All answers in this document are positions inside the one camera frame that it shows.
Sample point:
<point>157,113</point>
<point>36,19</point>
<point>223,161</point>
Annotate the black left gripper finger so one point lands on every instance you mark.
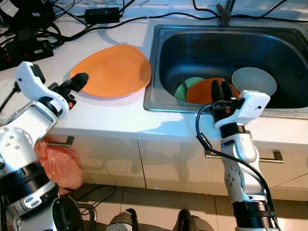
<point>78,83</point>

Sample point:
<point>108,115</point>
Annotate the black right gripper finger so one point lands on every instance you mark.
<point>217,91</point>
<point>228,90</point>

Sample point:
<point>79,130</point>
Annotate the orange bowl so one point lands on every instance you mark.
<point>199,91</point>

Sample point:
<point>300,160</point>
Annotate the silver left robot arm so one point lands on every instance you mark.
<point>19,144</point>

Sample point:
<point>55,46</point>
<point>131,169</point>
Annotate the white kitchen cabinet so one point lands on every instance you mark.
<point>168,163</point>

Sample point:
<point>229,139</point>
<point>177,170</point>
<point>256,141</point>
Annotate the green plate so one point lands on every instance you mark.
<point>194,81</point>

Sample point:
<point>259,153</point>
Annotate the grey bowl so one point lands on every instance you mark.
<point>255,79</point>

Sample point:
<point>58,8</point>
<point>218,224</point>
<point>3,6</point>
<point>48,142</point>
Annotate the orange plate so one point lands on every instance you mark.
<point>115,72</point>

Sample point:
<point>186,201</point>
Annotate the stainless steel sink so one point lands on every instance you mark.
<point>216,48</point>

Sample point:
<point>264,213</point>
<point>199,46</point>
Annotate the black power strip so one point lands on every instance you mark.
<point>29,53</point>

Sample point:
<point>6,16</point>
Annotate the red plastic bag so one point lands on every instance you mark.
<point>60,166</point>

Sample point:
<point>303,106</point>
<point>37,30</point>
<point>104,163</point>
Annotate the black power adapter brick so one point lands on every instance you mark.
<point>102,14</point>

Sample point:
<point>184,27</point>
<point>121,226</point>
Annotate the dark metal faucet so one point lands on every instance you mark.
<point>226,12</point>

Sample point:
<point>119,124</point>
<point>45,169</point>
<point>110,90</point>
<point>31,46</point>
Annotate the robot right leg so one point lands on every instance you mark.
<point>192,222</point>

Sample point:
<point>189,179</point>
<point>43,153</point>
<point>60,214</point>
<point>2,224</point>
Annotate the robot leg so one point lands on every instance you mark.
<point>122,221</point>
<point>192,222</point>

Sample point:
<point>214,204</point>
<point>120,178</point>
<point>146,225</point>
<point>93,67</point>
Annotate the robot left leg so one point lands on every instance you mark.
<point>122,221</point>

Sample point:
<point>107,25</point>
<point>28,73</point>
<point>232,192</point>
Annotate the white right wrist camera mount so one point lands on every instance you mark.
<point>250,103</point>

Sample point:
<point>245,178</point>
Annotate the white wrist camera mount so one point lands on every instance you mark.
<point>250,103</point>
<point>29,79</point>

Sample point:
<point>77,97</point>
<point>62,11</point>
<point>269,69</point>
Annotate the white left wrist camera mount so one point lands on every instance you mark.
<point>29,79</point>

